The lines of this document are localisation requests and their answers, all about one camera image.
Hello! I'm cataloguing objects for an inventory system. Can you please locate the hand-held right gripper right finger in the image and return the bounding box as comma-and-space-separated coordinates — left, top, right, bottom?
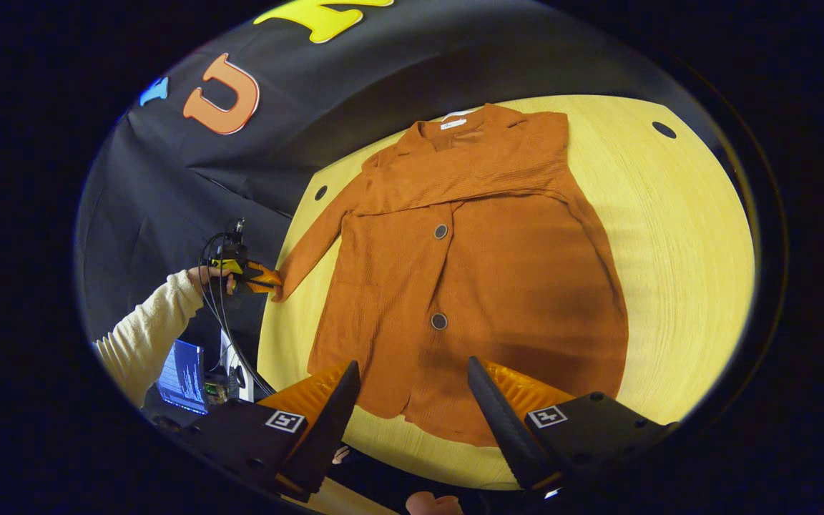
468, 356, 679, 494

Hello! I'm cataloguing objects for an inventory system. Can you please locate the black backdrop cloth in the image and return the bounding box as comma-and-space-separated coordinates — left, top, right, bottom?
74, 0, 677, 344

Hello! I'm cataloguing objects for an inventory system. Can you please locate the open laptop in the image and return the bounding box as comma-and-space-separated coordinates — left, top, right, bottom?
154, 338, 210, 417

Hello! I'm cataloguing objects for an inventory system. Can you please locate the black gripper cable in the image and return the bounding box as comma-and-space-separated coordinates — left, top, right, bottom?
199, 230, 278, 398

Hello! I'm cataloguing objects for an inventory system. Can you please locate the rust orange button shirt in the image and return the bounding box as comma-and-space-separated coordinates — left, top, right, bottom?
271, 104, 631, 448

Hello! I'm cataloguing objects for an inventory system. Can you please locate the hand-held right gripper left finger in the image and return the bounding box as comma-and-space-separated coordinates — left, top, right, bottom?
176, 360, 361, 503

